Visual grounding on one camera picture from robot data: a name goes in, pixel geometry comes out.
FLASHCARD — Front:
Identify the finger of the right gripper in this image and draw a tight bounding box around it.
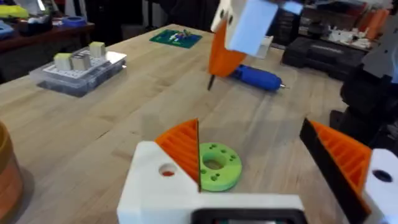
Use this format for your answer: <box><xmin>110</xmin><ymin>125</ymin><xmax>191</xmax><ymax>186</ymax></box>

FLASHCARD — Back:
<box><xmin>206</xmin><ymin>0</ymin><xmax>279</xmax><ymax>91</ymax></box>

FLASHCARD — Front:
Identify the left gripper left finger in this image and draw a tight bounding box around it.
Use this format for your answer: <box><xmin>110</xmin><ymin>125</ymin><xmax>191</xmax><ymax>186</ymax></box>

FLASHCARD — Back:
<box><xmin>116</xmin><ymin>118</ymin><xmax>202</xmax><ymax>224</ymax></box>

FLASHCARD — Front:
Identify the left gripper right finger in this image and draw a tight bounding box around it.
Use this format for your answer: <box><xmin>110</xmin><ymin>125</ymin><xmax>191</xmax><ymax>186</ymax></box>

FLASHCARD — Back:
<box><xmin>299</xmin><ymin>118</ymin><xmax>398</xmax><ymax>224</ymax></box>

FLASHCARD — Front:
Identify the blue electric screwdriver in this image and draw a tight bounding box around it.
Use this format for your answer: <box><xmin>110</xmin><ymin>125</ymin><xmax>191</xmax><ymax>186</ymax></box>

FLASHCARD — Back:
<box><xmin>229</xmin><ymin>64</ymin><xmax>287</xmax><ymax>92</ymax></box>

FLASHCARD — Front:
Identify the small white box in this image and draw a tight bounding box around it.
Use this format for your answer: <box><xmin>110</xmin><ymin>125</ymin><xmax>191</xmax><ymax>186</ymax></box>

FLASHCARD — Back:
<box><xmin>254</xmin><ymin>35</ymin><xmax>274</xmax><ymax>60</ymax></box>

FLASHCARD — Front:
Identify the black tool case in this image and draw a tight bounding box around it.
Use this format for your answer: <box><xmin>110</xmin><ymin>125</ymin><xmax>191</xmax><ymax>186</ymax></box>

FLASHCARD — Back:
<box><xmin>281</xmin><ymin>36</ymin><xmax>368</xmax><ymax>82</ymax></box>

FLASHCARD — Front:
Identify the heap of white printed parts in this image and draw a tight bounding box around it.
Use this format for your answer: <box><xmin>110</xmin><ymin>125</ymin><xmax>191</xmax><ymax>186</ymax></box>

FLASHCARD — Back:
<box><xmin>327</xmin><ymin>25</ymin><xmax>373</xmax><ymax>49</ymax></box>

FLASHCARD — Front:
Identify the green board with toy blocks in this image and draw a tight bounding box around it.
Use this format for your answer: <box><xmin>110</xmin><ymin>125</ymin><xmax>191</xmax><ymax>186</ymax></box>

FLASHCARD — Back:
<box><xmin>149</xmin><ymin>29</ymin><xmax>203</xmax><ymax>49</ymax></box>

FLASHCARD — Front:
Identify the green disc with holes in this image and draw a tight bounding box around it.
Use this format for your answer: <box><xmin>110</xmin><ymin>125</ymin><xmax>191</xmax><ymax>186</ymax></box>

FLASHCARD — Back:
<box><xmin>198</xmin><ymin>142</ymin><xmax>243</xmax><ymax>192</ymax></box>

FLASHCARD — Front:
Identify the heap of orange printed parts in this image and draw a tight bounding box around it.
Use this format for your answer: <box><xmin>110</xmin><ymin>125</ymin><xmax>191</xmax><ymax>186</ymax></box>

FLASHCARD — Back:
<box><xmin>356</xmin><ymin>8</ymin><xmax>391</xmax><ymax>40</ymax></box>

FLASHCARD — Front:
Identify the clear plastic box with blocks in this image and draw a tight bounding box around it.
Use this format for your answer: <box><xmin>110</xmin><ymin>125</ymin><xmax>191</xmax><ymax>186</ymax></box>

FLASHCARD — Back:
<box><xmin>29</xmin><ymin>41</ymin><xmax>127</xmax><ymax>98</ymax></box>

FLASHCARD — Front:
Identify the orange brown tub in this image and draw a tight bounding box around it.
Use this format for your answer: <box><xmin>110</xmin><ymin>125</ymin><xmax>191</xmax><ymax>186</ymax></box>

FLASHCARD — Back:
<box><xmin>0</xmin><ymin>120</ymin><xmax>24</xmax><ymax>220</ymax></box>

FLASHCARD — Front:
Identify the blue tape roll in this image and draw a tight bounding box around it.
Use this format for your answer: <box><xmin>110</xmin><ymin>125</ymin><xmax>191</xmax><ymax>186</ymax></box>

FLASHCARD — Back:
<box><xmin>61</xmin><ymin>16</ymin><xmax>88</xmax><ymax>29</ymax></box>

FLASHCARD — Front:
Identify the dark wooden side table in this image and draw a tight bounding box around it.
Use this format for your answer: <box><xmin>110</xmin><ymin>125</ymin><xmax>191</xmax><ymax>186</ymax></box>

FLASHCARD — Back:
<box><xmin>0</xmin><ymin>22</ymin><xmax>96</xmax><ymax>54</ymax></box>

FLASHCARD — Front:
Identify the yellow green plastic part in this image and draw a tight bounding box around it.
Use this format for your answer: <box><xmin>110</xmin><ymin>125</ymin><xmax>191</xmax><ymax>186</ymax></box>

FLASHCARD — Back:
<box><xmin>0</xmin><ymin>4</ymin><xmax>29</xmax><ymax>19</ymax></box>

